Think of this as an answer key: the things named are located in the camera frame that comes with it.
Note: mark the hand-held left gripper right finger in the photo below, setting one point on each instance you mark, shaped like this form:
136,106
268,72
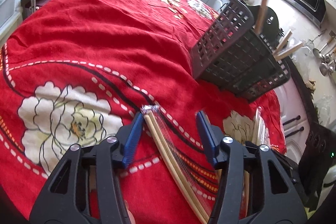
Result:
206,132

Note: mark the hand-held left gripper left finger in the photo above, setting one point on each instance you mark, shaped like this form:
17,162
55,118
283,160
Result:
134,134

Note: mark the pile of chopsticks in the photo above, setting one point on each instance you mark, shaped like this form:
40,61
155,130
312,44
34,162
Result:
258,129

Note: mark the grey perforated utensil basket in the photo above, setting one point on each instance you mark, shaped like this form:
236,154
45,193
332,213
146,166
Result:
231,64

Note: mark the row of hanging kitchen utensils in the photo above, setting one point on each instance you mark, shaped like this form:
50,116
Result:
325,69

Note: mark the person's left hand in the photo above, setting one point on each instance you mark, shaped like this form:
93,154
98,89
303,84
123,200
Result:
130,216

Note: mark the thin clear plastic bag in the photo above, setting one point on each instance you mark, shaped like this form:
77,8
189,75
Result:
323,108

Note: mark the pile of ginger roots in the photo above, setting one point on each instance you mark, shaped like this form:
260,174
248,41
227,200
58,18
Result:
310,85

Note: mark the red floral blanket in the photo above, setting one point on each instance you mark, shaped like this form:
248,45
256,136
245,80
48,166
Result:
92,37

